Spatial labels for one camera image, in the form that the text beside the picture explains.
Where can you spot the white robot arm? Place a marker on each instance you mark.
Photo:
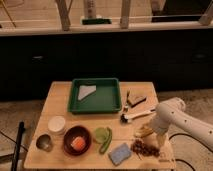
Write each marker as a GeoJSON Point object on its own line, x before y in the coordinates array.
{"type": "Point", "coordinates": [172, 111]}

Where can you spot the small metal cup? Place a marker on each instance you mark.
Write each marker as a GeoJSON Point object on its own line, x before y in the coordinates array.
{"type": "Point", "coordinates": [44, 142]}

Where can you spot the green box on shelf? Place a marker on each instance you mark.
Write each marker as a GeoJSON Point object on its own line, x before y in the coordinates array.
{"type": "Point", "coordinates": [96, 21]}

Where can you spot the bunch of dark grapes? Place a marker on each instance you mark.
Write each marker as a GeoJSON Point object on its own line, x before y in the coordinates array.
{"type": "Point", "coordinates": [140, 147]}

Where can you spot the wooden table board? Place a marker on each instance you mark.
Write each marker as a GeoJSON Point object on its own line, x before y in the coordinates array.
{"type": "Point", "coordinates": [56, 105]}

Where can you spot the dark red bowl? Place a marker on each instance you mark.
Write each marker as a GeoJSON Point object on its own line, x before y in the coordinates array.
{"type": "Point", "coordinates": [71, 134]}

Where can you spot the white handled dish brush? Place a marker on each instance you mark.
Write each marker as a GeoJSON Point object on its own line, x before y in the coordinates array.
{"type": "Point", "coordinates": [127, 118]}

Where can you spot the white round container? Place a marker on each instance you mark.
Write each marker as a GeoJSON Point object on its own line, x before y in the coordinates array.
{"type": "Point", "coordinates": [56, 125]}

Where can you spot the green cucumber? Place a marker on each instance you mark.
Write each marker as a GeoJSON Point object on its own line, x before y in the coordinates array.
{"type": "Point", "coordinates": [106, 144]}

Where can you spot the green plastic tray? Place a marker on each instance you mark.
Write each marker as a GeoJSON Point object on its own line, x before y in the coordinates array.
{"type": "Point", "coordinates": [106, 98]}

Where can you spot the blue sponge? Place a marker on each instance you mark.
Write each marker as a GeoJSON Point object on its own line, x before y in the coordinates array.
{"type": "Point", "coordinates": [119, 154]}

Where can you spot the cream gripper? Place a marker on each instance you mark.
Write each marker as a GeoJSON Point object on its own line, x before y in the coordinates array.
{"type": "Point", "coordinates": [160, 139]}

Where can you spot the yellow banana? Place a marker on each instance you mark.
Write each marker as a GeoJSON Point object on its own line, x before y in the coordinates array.
{"type": "Point", "coordinates": [144, 131]}

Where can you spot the green lime slice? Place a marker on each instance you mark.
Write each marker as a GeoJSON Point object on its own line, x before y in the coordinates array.
{"type": "Point", "coordinates": [100, 135]}

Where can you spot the orange carrot piece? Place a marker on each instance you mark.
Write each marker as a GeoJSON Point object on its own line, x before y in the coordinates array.
{"type": "Point", "coordinates": [78, 143]}

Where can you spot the black pole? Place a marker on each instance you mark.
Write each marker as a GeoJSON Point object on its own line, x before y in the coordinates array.
{"type": "Point", "coordinates": [15, 157]}

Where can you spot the small fork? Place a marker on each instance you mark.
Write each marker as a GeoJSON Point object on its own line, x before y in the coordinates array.
{"type": "Point", "coordinates": [126, 102]}

